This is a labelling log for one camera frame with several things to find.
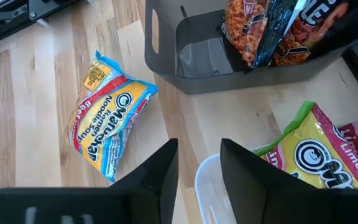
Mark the dark grey plastic bin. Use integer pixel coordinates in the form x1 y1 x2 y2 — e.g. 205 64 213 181
144 0 358 96

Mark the black Fire Noodle pack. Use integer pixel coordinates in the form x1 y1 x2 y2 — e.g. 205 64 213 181
255 0 358 68
221 0 272 68

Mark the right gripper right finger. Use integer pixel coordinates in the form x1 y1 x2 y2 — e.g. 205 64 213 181
220 138 358 224

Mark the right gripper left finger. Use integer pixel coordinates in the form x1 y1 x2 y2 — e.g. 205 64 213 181
0 138 180 224

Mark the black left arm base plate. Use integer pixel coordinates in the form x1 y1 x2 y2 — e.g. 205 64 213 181
9 0 85 22

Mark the clear plastic bin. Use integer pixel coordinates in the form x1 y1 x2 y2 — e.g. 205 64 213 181
193 146 239 224

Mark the blue Maruchan beef ramen pack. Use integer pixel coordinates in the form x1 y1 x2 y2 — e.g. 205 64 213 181
63 49 160 184

